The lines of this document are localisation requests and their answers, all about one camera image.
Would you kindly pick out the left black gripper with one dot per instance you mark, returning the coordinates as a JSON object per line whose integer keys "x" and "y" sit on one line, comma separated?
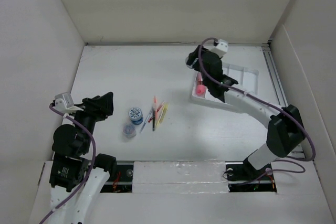
{"x": 101, "y": 106}

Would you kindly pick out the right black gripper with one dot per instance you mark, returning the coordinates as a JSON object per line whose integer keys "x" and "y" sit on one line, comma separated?
{"x": 191, "y": 57}

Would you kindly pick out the pink glue bottle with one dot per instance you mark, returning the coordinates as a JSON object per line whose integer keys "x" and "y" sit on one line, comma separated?
{"x": 200, "y": 88}

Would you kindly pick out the clear jar of beads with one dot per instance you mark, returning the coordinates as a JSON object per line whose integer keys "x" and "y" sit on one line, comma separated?
{"x": 129, "y": 130}

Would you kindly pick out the blue clear pen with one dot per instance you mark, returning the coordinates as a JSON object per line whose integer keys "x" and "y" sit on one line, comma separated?
{"x": 147, "y": 119}

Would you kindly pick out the orange pen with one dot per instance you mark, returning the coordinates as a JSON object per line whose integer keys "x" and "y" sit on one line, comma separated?
{"x": 155, "y": 105}

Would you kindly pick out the black pen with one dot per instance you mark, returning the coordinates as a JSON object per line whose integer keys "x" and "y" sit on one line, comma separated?
{"x": 153, "y": 119}

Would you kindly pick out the red clear pen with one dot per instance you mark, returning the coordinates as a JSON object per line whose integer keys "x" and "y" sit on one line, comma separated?
{"x": 157, "y": 107}

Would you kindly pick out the yellow pen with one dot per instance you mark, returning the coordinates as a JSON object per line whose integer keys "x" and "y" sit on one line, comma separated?
{"x": 163, "y": 113}
{"x": 159, "y": 111}

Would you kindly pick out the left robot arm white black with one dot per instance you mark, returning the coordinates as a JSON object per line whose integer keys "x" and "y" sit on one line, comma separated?
{"x": 78, "y": 172}

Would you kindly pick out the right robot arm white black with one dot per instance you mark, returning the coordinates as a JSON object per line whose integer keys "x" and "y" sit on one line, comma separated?
{"x": 235, "y": 88}

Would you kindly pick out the white compartment tray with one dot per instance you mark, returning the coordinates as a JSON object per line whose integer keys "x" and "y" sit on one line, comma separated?
{"x": 248, "y": 78}

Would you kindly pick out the white foam block front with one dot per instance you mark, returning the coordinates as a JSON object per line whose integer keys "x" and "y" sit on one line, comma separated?
{"x": 179, "y": 177}

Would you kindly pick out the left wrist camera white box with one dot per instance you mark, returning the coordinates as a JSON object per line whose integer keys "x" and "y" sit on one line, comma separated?
{"x": 64, "y": 102}

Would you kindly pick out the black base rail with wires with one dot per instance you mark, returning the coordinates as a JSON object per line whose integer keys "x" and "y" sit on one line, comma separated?
{"x": 238, "y": 181}

